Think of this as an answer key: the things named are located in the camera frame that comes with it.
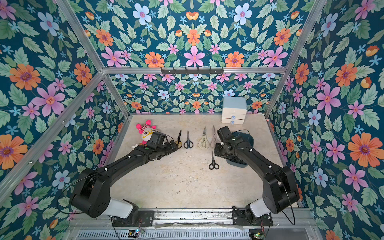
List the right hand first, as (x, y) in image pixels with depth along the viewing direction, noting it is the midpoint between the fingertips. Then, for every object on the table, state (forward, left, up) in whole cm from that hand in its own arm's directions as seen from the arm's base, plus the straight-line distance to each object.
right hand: (217, 152), depth 86 cm
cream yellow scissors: (+13, +8, -9) cm, 18 cm away
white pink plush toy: (+17, +48, -2) cm, 51 cm away
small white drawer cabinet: (+33, -13, +3) cm, 36 cm away
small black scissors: (-3, +2, -12) cm, 12 cm away
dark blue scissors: (+12, +19, -10) cm, 24 cm away
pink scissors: (+20, 0, -11) cm, 23 cm away
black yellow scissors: (+14, +27, -11) cm, 32 cm away
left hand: (+3, +25, 0) cm, 26 cm away
